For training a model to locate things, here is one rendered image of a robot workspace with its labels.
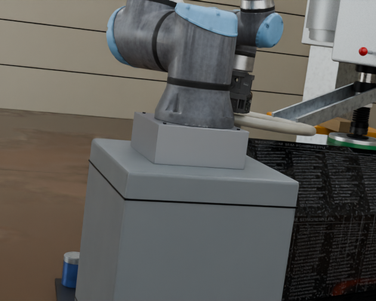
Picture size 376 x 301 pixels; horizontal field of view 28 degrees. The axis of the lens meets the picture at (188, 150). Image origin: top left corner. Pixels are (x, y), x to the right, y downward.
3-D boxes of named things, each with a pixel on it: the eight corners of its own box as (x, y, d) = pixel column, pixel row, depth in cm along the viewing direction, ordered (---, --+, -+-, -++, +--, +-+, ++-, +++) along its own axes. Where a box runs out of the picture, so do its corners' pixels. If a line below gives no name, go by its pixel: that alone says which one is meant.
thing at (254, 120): (238, 116, 275) (240, 108, 275) (346, 142, 239) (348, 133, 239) (134, 100, 242) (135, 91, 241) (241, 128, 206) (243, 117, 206)
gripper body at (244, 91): (242, 116, 212) (250, 73, 211) (213, 110, 215) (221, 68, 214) (249, 115, 220) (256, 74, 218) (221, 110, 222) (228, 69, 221)
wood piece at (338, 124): (316, 124, 357) (318, 114, 356) (334, 126, 360) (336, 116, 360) (338, 132, 339) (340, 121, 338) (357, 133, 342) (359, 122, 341)
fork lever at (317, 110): (382, 80, 304) (382, 68, 302) (424, 86, 290) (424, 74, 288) (264, 124, 263) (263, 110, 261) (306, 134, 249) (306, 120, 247)
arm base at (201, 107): (242, 131, 170) (247, 88, 169) (160, 123, 167) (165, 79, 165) (223, 120, 189) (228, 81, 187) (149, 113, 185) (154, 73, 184)
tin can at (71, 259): (82, 280, 328) (85, 251, 326) (86, 288, 319) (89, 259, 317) (59, 279, 325) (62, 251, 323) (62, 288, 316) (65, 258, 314)
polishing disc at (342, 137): (319, 136, 282) (319, 133, 282) (344, 134, 299) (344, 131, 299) (371, 147, 270) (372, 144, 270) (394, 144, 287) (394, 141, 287)
